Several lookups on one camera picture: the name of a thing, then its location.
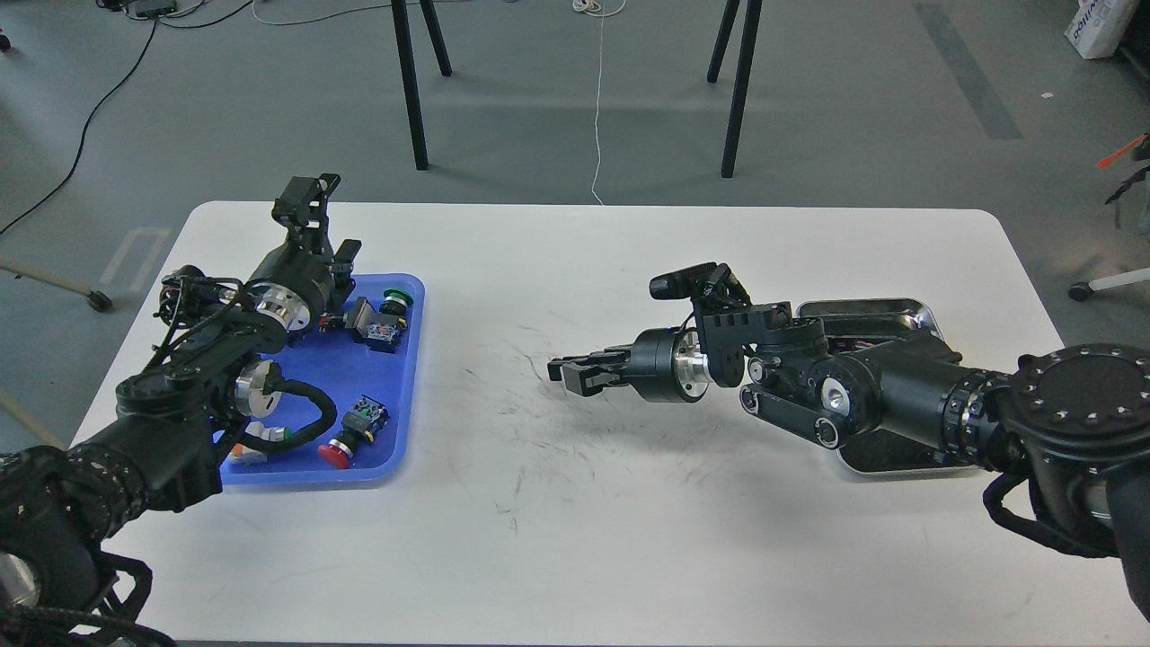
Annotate white cord on floor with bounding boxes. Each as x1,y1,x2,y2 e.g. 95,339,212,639
572,0,628,206

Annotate black cable on floor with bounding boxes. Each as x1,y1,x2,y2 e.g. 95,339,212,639
0,0,270,240

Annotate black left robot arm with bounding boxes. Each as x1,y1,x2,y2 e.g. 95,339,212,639
1,174,360,646

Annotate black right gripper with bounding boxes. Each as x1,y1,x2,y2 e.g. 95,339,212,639
547,328,703,403

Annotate red mushroom push button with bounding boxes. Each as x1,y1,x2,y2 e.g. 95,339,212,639
317,394,390,470

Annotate blue plastic tray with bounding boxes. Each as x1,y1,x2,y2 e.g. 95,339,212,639
221,274,426,491

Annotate black table legs left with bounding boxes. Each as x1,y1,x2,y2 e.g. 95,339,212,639
390,0,454,172

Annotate black table legs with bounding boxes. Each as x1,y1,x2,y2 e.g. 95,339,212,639
390,0,454,172
706,1,764,179

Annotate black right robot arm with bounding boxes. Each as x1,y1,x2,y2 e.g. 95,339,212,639
547,262,1149,614

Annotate grey backpack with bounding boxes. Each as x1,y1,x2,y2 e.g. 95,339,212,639
1095,132,1149,238

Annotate beige chair leg with caster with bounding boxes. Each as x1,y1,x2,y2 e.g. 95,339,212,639
1,255,112,311

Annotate green push button switch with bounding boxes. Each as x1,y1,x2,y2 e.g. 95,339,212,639
344,288,414,353

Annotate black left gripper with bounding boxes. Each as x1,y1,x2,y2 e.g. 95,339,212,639
247,174,362,334

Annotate silver metal tray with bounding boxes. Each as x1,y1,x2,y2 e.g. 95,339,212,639
796,296,980,480

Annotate black table legs right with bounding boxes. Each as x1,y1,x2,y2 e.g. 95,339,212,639
706,1,764,179

